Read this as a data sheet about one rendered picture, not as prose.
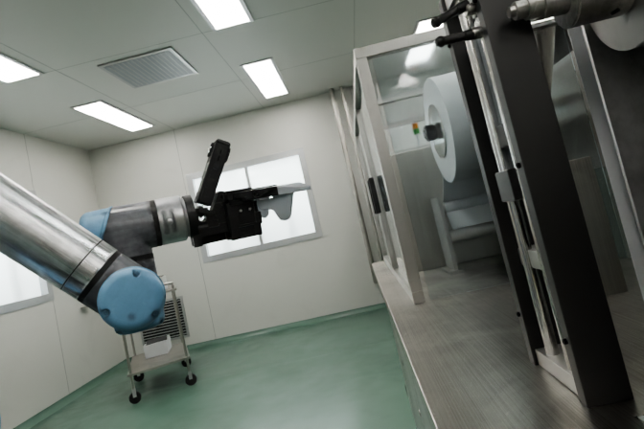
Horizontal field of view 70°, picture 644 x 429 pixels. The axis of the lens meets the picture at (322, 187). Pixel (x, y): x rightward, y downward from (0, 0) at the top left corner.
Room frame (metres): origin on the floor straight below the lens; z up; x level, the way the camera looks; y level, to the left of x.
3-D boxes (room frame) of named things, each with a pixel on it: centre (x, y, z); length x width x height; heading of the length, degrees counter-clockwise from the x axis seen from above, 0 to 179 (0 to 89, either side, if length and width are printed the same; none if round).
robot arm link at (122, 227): (0.71, 0.32, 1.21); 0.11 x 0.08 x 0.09; 113
